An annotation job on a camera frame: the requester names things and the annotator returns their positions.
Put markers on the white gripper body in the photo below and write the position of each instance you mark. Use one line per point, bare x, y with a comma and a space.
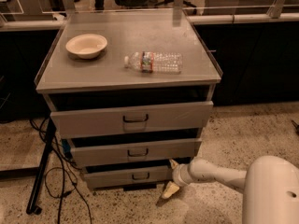
179, 174

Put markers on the grey bottom drawer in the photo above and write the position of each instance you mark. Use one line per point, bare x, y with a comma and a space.
126, 177

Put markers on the grey drawer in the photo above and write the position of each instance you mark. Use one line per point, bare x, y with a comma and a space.
134, 152
126, 177
131, 119

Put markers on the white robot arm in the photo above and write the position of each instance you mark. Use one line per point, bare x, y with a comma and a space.
270, 187

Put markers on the grey top drawer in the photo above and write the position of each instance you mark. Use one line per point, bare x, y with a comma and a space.
131, 119

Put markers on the grey drawer cabinet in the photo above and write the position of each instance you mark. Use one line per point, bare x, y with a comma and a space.
69, 83

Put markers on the grey middle drawer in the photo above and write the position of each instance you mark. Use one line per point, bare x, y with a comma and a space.
134, 152

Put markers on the clear plastic water bottle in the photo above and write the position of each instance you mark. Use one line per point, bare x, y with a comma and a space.
154, 62

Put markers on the black stand pole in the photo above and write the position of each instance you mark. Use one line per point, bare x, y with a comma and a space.
32, 207

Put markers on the white paper bowl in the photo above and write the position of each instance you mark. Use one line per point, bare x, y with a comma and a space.
86, 46

